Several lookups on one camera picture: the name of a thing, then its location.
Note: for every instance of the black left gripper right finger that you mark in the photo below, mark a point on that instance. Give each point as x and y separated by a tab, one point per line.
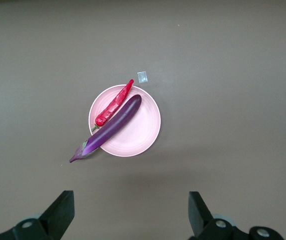
203	220

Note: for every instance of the red chili pepper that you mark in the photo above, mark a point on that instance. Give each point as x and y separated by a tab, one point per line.
112	106

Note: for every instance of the pink plate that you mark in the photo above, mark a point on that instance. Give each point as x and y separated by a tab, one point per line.
137	135

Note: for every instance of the small clear tape piece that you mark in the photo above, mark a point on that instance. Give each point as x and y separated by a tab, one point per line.
142	77

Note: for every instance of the purple eggplant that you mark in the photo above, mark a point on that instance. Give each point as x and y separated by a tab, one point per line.
117	120

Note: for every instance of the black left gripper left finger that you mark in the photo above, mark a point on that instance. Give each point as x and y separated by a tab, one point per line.
55	220

